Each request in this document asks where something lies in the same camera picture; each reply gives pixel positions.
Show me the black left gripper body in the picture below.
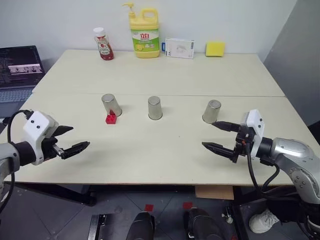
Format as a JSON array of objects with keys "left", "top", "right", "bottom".
[{"left": 40, "top": 135, "right": 65, "bottom": 161}]

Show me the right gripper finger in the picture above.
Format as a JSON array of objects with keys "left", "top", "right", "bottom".
[
  {"left": 201, "top": 141, "right": 235, "bottom": 159},
  {"left": 211, "top": 120, "right": 241, "bottom": 133}
]

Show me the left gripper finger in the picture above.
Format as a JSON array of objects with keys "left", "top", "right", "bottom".
[
  {"left": 59, "top": 140, "right": 91, "bottom": 160},
  {"left": 52, "top": 125, "right": 75, "bottom": 137}
]

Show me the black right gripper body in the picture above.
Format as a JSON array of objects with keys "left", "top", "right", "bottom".
[{"left": 231, "top": 124, "right": 254, "bottom": 164}]

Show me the upturned steel cup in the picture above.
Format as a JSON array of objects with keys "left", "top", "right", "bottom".
[
  {"left": 147, "top": 95, "right": 164, "bottom": 120},
  {"left": 201, "top": 99, "right": 223, "bottom": 124},
  {"left": 101, "top": 93, "right": 124, "bottom": 118}
]

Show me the brown cardboard piece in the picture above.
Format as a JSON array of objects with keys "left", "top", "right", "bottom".
[{"left": 194, "top": 185, "right": 235, "bottom": 201}]

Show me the red toy block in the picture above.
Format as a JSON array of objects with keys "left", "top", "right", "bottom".
[{"left": 104, "top": 112, "right": 119, "bottom": 125}]

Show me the grey laptop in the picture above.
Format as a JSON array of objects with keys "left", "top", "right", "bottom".
[{"left": 0, "top": 45, "right": 46, "bottom": 119}]

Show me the yellow sponge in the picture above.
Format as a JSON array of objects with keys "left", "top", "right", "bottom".
[{"left": 205, "top": 40, "right": 226, "bottom": 58}]

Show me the white sneaker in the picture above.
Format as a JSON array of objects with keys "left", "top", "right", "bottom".
[{"left": 248, "top": 208, "right": 281, "bottom": 234}]

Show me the white cardboard box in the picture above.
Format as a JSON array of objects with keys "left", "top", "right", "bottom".
[{"left": 161, "top": 37, "right": 197, "bottom": 61}]

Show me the red ketchup bottle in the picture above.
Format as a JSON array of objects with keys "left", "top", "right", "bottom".
[{"left": 92, "top": 26, "right": 115, "bottom": 61}]

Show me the yellow dish soap bottle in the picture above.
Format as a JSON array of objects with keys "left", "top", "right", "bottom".
[{"left": 121, "top": 2, "right": 161, "bottom": 60}]

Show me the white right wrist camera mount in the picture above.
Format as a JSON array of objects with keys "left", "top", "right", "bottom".
[{"left": 240, "top": 108, "right": 265, "bottom": 160}]

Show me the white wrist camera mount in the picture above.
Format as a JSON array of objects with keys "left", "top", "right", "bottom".
[
  {"left": 22, "top": 110, "right": 60, "bottom": 166},
  {"left": 240, "top": 108, "right": 265, "bottom": 160}
]

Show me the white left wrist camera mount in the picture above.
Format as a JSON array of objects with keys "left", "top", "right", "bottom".
[{"left": 22, "top": 110, "right": 60, "bottom": 166}]

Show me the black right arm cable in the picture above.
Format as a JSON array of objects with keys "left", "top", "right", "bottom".
[{"left": 244, "top": 136, "right": 302, "bottom": 200}]

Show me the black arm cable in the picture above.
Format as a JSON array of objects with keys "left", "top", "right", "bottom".
[
  {"left": 244, "top": 136, "right": 302, "bottom": 200},
  {"left": 0, "top": 109, "right": 32, "bottom": 213}
]

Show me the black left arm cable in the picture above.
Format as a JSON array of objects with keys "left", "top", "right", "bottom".
[{"left": 0, "top": 109, "right": 32, "bottom": 213}]

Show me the black table frame leg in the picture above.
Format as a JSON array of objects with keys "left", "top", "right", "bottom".
[
  {"left": 231, "top": 186, "right": 252, "bottom": 240},
  {"left": 13, "top": 183, "right": 98, "bottom": 207}
]

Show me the black metal floor bracket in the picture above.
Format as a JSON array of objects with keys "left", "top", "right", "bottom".
[{"left": 86, "top": 213, "right": 108, "bottom": 240}]

